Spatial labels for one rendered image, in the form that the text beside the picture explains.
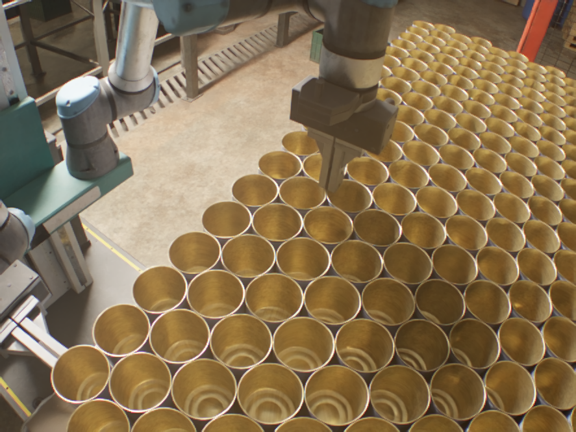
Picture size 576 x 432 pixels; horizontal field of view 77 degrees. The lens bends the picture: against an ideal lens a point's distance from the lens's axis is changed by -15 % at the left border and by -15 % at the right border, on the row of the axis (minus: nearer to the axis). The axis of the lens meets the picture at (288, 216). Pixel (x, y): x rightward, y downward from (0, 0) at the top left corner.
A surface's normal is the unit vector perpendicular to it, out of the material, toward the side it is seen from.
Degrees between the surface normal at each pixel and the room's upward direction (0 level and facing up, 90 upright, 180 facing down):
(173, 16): 90
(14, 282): 2
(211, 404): 2
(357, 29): 92
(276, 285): 92
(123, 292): 0
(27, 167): 90
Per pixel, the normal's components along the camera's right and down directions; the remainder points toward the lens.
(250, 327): -0.22, 0.70
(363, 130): -0.51, 0.60
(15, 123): 0.83, 0.44
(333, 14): -0.81, 0.45
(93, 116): 0.69, 0.55
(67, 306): 0.08, -0.70
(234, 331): 0.37, 0.69
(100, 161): 0.72, 0.29
